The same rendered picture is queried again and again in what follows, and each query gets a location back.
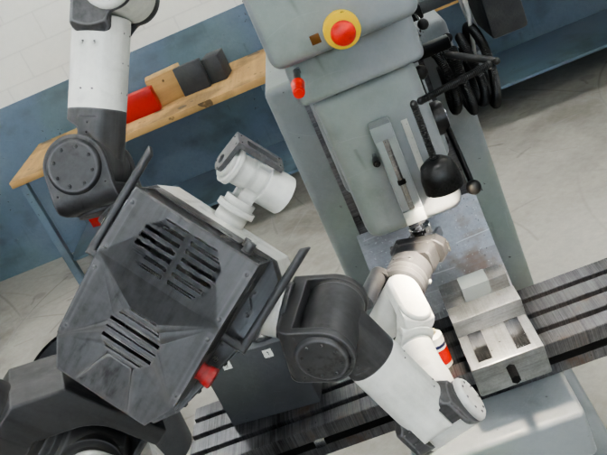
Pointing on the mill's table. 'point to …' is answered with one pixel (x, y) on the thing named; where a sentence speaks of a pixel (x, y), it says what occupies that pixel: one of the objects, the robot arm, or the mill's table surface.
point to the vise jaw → (486, 311)
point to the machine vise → (499, 342)
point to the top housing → (275, 53)
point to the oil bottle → (442, 348)
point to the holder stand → (261, 384)
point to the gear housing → (359, 61)
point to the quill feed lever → (453, 144)
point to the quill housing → (359, 188)
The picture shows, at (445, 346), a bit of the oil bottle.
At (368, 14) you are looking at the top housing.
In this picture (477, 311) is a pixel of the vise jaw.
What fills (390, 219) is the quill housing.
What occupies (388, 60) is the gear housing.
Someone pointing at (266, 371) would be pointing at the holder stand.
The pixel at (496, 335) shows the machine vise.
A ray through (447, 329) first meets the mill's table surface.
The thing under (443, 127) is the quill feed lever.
